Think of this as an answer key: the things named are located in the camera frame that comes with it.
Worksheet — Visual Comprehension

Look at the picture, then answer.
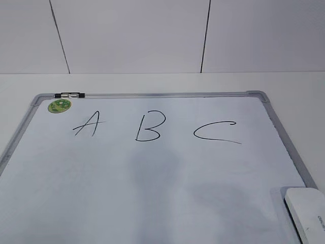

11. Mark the white whiteboard eraser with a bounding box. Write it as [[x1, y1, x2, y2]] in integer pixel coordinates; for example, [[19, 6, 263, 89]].
[[284, 188, 324, 244]]

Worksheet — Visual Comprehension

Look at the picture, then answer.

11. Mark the round green magnet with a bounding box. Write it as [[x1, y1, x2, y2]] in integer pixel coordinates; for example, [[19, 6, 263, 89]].
[[48, 99, 72, 113]]

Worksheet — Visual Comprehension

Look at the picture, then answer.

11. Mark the white board with grey frame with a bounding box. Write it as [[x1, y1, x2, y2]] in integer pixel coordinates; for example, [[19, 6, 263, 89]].
[[1, 91, 318, 243]]

